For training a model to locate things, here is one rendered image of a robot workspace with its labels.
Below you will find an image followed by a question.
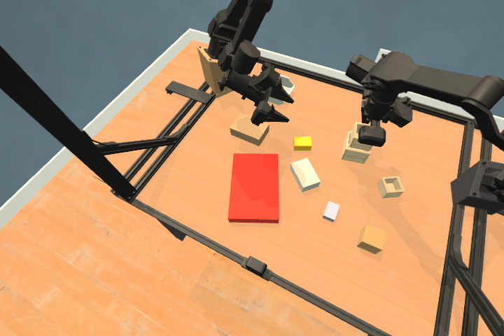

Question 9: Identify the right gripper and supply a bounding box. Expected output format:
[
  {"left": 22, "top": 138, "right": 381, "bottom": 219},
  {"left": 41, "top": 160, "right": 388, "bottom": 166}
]
[{"left": 358, "top": 89, "right": 395, "bottom": 147}]

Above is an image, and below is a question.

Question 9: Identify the yellow rectangular block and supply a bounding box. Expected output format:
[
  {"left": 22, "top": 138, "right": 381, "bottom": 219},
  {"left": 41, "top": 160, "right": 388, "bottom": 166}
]
[{"left": 293, "top": 136, "right": 312, "bottom": 151}]

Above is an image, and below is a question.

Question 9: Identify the red flat rectangular block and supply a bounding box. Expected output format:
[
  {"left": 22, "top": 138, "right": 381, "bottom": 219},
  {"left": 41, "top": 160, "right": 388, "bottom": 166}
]
[{"left": 228, "top": 153, "right": 279, "bottom": 223}]

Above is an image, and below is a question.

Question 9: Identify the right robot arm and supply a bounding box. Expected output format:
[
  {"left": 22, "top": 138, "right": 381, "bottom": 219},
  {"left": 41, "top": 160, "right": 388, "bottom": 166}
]
[{"left": 345, "top": 52, "right": 504, "bottom": 203}]

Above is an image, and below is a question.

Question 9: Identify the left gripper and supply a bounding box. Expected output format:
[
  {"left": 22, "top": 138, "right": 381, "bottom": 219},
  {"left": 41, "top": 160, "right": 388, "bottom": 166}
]
[{"left": 240, "top": 72, "right": 294, "bottom": 126}]

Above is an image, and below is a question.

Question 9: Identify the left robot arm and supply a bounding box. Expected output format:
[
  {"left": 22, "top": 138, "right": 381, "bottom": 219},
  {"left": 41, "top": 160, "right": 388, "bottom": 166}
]
[{"left": 204, "top": 0, "right": 279, "bottom": 97}]

